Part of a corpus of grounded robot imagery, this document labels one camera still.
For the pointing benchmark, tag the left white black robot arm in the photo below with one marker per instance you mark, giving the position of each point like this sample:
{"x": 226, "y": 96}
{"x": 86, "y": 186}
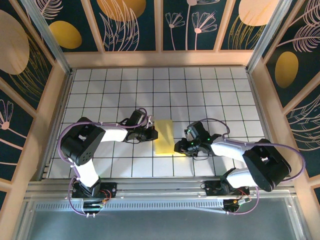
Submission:
{"x": 113, "y": 135}

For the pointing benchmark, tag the wooden enclosure frame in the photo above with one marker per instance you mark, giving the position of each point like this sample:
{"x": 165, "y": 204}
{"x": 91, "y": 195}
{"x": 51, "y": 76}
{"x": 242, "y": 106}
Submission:
{"x": 160, "y": 58}

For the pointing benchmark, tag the aluminium corner post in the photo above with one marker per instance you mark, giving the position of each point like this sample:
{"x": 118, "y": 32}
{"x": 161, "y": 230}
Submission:
{"x": 56, "y": 50}
{"x": 267, "y": 37}

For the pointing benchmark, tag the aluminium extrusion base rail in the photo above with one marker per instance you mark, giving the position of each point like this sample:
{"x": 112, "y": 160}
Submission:
{"x": 160, "y": 190}

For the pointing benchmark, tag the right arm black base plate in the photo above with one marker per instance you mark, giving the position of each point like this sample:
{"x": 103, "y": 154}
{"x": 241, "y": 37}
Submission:
{"x": 210, "y": 191}

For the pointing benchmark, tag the aluminium side rail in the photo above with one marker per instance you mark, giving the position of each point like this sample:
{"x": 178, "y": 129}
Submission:
{"x": 262, "y": 112}
{"x": 60, "y": 112}

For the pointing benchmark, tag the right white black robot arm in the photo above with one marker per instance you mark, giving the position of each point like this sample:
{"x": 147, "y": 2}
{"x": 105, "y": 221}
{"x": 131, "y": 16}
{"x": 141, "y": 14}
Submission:
{"x": 230, "y": 150}

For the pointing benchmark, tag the grey frosted panel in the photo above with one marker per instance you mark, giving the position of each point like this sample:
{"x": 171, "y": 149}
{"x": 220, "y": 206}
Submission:
{"x": 160, "y": 225}

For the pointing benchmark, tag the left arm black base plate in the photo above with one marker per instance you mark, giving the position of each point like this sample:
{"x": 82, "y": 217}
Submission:
{"x": 111, "y": 187}

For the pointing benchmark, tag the yellow square paper sheet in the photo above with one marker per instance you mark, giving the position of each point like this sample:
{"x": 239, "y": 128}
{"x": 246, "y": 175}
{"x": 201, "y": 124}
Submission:
{"x": 165, "y": 135}

